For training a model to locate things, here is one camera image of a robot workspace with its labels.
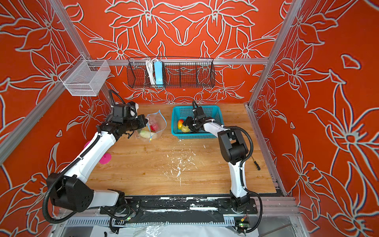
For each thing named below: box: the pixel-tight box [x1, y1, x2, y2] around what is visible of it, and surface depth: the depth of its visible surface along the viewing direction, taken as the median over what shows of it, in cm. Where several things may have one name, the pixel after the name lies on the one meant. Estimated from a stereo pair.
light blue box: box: [153, 61, 164, 85], surface depth 92 cm
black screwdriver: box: [251, 155, 261, 171], surface depth 87 cm
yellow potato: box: [181, 125, 191, 133], surface depth 97 cm
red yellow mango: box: [177, 118, 185, 130], surface depth 105 cm
